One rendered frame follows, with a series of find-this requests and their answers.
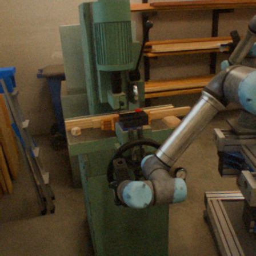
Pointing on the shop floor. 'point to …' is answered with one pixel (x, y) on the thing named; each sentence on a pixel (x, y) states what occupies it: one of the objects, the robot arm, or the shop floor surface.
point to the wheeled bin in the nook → (58, 133)
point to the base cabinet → (123, 221)
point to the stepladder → (8, 76)
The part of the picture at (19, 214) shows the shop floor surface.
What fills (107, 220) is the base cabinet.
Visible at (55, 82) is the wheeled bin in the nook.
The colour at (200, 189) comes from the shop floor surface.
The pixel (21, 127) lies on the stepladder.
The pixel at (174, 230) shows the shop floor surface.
